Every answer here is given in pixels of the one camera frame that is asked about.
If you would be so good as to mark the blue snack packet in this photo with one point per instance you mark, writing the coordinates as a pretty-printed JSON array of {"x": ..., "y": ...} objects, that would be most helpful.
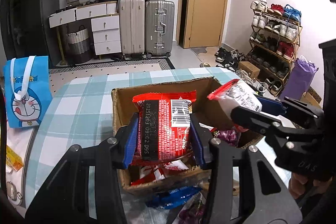
[{"x": 173, "y": 198}]

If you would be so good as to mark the white drawer desk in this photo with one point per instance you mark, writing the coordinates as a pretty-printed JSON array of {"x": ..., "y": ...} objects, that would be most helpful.
[{"x": 100, "y": 19}]

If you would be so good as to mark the patterned floor rug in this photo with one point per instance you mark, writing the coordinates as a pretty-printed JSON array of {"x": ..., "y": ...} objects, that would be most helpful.
[{"x": 60, "y": 76}]

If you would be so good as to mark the black refrigerator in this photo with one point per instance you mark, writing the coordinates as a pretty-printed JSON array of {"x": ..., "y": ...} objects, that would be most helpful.
[{"x": 26, "y": 31}]

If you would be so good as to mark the woven laundry basket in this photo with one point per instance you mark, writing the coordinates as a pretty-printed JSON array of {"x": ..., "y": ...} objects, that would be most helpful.
[{"x": 79, "y": 45}]

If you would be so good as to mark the purple bag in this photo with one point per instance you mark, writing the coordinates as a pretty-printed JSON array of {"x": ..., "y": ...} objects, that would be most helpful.
[{"x": 300, "y": 79}]

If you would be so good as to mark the blue Doraemon gift bag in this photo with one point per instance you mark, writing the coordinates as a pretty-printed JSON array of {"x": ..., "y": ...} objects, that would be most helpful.
[{"x": 27, "y": 91}]

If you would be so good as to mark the right hand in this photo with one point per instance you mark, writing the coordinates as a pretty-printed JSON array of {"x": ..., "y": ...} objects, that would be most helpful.
[{"x": 297, "y": 184}]

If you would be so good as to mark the silver hard suitcase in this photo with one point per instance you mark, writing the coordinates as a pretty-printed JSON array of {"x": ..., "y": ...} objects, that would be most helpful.
[{"x": 159, "y": 27}]

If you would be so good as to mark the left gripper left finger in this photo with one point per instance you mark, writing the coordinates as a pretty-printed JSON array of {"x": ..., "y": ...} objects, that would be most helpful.
[{"x": 83, "y": 186}]

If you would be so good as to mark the small cardboard box on floor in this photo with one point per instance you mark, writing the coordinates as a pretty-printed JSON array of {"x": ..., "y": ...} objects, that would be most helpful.
[{"x": 251, "y": 70}]

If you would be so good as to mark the purple candy packet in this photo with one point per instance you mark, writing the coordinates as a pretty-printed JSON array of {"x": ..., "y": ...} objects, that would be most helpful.
[{"x": 229, "y": 136}]

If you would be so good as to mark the red noodle snack packet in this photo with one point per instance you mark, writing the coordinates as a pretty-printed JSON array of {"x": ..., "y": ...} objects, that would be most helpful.
[{"x": 163, "y": 126}]

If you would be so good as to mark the beige hard suitcase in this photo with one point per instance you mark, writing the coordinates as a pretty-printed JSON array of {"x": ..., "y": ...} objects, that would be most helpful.
[{"x": 132, "y": 27}]

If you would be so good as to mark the teal checked tablecloth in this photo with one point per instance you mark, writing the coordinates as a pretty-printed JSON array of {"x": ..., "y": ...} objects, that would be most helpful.
[{"x": 81, "y": 113}]

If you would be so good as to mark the cardboard SF box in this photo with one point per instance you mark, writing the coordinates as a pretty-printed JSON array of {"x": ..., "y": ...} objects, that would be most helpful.
[{"x": 142, "y": 180}]

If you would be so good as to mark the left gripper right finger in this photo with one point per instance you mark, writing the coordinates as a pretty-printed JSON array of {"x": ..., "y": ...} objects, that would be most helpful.
[{"x": 244, "y": 188}]

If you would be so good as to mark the white red-edged snack packet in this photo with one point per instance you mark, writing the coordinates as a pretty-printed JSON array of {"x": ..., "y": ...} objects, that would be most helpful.
[{"x": 235, "y": 93}]

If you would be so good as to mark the yellow snack box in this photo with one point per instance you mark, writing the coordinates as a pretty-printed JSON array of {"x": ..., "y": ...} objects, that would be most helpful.
[{"x": 13, "y": 160}]

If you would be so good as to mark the bamboo shoe rack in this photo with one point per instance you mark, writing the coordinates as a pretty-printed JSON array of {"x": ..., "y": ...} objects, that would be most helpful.
[{"x": 274, "y": 42}]

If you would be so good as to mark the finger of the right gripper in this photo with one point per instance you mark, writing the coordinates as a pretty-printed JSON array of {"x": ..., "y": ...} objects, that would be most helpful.
[
  {"x": 262, "y": 124},
  {"x": 300, "y": 113}
]

